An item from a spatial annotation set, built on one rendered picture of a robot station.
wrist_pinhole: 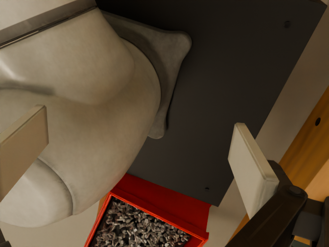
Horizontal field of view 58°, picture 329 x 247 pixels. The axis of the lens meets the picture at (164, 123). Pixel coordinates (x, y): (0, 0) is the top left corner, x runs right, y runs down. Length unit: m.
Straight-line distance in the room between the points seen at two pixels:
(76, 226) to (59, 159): 2.20
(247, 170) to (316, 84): 1.28
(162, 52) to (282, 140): 1.21
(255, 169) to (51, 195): 0.16
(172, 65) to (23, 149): 0.28
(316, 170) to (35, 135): 0.43
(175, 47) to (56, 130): 0.23
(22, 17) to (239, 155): 0.19
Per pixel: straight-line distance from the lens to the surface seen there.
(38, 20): 0.26
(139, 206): 0.59
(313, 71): 1.42
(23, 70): 0.26
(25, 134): 0.19
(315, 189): 0.55
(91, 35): 0.28
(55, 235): 2.65
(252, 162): 0.17
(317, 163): 0.53
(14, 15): 0.26
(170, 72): 0.43
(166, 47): 0.42
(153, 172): 0.56
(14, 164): 0.18
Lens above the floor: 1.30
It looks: 56 degrees down
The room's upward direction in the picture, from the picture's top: 155 degrees counter-clockwise
